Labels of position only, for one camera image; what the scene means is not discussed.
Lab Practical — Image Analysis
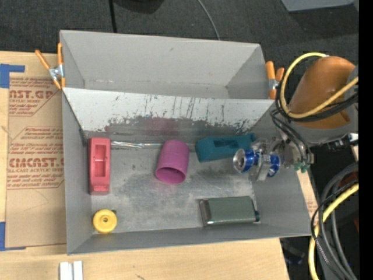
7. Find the teal flat block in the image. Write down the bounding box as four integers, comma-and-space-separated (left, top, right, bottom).
194, 132, 257, 163

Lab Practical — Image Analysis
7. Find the blue metal can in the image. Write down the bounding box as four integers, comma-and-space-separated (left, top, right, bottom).
233, 148, 282, 178

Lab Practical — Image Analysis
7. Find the red flat block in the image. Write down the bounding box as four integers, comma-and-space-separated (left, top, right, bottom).
88, 137, 112, 196

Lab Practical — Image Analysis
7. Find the brown cardboard board red print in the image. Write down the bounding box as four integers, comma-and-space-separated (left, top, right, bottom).
0, 50, 320, 252

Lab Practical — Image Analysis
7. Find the yellow plastic ring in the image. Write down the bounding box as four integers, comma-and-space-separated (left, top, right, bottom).
92, 209, 118, 234

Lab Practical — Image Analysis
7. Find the dark green flat box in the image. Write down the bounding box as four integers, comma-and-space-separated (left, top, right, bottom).
199, 195, 261, 228

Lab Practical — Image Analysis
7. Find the pink plastic cup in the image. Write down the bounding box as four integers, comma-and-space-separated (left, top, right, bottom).
154, 139, 191, 184

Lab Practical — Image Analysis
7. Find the grey metal bin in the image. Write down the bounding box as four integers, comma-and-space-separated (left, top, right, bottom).
59, 30, 312, 256

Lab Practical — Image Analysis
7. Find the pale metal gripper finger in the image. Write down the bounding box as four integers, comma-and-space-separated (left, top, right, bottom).
248, 155, 275, 183
251, 139, 271, 158

